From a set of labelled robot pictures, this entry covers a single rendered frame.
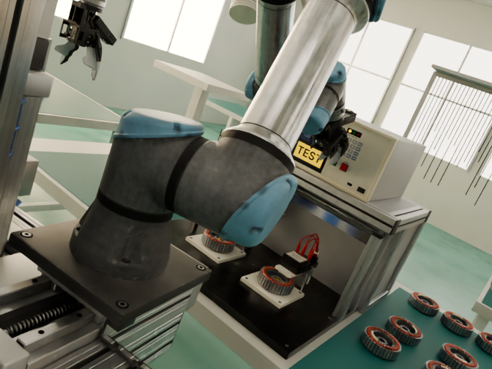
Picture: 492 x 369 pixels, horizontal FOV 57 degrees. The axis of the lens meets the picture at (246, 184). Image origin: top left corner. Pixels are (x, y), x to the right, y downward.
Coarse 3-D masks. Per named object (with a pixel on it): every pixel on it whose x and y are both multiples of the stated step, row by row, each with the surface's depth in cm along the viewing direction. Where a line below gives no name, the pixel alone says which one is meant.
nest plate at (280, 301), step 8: (256, 272) 141; (248, 280) 134; (256, 280) 136; (256, 288) 132; (264, 288) 133; (296, 288) 141; (264, 296) 130; (272, 296) 131; (280, 296) 132; (288, 296) 134; (296, 296) 136; (280, 304) 128
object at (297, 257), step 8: (288, 256) 139; (296, 256) 141; (304, 256) 150; (280, 264) 141; (288, 264) 139; (296, 264) 138; (304, 264) 140; (312, 264) 146; (288, 272) 138; (296, 272) 138
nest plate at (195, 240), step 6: (198, 234) 152; (186, 240) 147; (192, 240) 146; (198, 240) 147; (198, 246) 144; (204, 246) 145; (234, 246) 154; (204, 252) 142; (210, 252) 142; (216, 252) 144; (234, 252) 149; (240, 252) 151; (216, 258) 140; (222, 258) 141; (228, 258) 144; (234, 258) 147
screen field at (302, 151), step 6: (300, 144) 146; (306, 144) 144; (300, 150) 146; (306, 150) 144; (312, 150) 143; (318, 150) 142; (300, 156) 146; (306, 156) 144; (312, 156) 143; (318, 156) 142; (312, 162) 143; (318, 162) 142
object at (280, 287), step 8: (264, 272) 134; (272, 272) 139; (280, 272) 139; (264, 280) 132; (272, 280) 132; (280, 280) 136; (288, 280) 136; (272, 288) 131; (280, 288) 131; (288, 288) 132
